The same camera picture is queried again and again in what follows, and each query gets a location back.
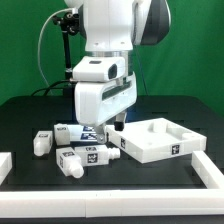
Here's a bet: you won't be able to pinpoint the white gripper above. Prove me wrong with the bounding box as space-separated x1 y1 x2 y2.
75 74 137 144

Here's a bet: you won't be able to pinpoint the white square table top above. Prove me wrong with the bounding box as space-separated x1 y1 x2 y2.
106 118 207 163

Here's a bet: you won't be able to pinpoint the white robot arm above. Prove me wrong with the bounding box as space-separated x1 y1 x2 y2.
64 0 171 144

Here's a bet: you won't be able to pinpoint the white sheet with tags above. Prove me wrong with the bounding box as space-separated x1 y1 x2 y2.
68 125 97 142

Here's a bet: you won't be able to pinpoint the white obstacle fence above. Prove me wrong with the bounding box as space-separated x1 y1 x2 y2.
0 151 224 218

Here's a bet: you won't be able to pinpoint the black cables on table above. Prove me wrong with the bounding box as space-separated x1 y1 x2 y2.
31 79 76 98

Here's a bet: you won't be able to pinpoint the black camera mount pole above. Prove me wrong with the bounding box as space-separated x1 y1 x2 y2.
51 11 84 98

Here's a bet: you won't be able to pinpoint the grey cable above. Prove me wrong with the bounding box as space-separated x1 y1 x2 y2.
36 8 72 95

